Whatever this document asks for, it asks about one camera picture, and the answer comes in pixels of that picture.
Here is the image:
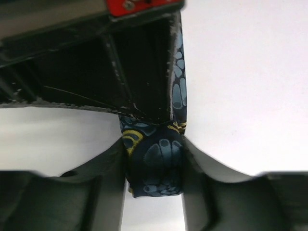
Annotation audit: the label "blue yellow patterned tie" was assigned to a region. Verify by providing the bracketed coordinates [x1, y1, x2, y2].
[119, 28, 188, 199]

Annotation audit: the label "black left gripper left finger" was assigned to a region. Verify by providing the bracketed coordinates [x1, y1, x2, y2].
[0, 140, 125, 231]

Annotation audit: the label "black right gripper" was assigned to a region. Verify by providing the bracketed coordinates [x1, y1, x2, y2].
[0, 0, 185, 124]

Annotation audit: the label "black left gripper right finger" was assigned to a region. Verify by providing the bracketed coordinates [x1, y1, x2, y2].
[183, 139, 308, 231]

